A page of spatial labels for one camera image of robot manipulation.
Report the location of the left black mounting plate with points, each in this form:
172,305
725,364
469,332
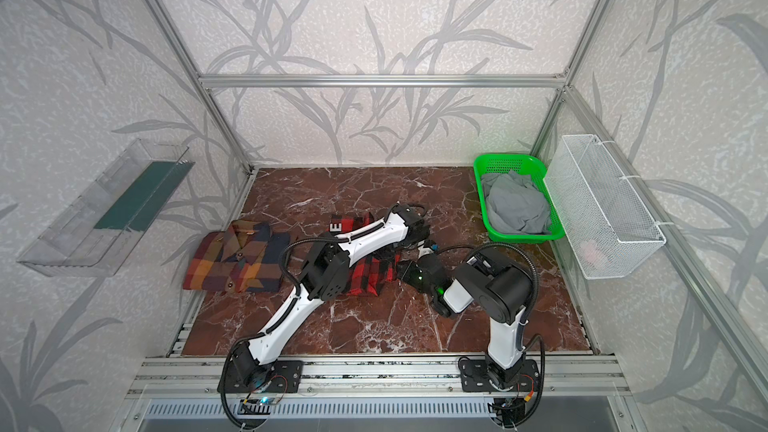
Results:
283,376

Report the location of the folded multicolour plaid shirt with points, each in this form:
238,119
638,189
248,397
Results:
242,258

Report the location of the black mounting plate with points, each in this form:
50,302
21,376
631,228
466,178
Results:
283,376
484,375

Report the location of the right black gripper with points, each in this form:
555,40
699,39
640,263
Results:
411,273

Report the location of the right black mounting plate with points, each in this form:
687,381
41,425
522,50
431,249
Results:
484,375

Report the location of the grey shirt in basket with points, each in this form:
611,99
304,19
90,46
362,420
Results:
514,205

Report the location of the red black plaid shirt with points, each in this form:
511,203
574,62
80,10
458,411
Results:
369,274

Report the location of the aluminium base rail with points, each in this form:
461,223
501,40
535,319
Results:
388,375

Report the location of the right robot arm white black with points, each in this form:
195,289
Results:
498,277

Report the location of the white wire mesh basket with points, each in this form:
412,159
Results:
609,228

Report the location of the green plastic basket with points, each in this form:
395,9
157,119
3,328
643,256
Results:
524,165

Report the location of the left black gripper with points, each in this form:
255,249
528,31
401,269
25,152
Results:
424,235

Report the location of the clear plastic wall tray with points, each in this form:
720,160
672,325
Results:
94,236

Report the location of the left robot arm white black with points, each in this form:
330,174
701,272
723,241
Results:
319,269

